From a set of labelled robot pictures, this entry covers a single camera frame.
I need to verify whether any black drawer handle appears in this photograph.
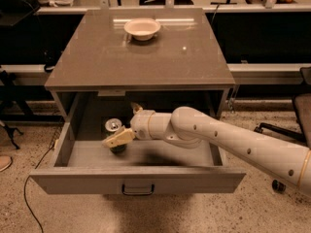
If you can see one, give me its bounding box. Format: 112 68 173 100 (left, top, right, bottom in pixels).
121 184 155 196

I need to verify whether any tan shoe tip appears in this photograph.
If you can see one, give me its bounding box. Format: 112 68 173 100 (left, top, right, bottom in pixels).
0 155 13 172

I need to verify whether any grey cabinet with top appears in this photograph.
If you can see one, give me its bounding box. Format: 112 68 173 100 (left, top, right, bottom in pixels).
46 8 234 117

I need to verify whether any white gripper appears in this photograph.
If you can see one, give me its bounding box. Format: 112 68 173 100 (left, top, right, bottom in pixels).
102 102 155 148

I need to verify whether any black stand legs left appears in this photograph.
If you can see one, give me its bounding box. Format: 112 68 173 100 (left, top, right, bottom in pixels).
0 70 35 150

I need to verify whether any open grey top drawer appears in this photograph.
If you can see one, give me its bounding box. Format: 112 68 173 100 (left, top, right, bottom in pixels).
30 93 245 194

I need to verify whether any black floor cable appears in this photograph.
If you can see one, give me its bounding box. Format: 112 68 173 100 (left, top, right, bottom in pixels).
23 146 56 233

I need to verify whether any white paper bowl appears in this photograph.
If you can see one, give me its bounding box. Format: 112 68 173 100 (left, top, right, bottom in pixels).
124 18 161 41

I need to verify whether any green soda can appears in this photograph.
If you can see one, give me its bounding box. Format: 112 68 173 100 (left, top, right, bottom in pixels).
104 118 126 154

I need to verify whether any black office chair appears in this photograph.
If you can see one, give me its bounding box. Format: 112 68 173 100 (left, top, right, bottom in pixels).
253 66 311 194

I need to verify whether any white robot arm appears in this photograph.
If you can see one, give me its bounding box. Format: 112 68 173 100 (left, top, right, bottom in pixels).
103 104 311 196

